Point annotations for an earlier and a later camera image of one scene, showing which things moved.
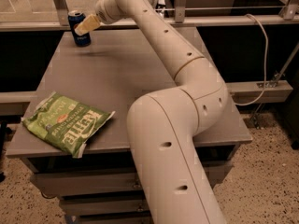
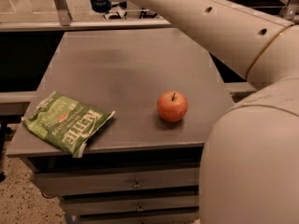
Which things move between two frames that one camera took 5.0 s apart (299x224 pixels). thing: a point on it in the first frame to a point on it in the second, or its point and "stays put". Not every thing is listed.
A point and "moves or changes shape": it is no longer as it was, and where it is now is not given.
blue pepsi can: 75,18 moves or changes shape
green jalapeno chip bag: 65,123 stays put
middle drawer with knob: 90,205 stays put
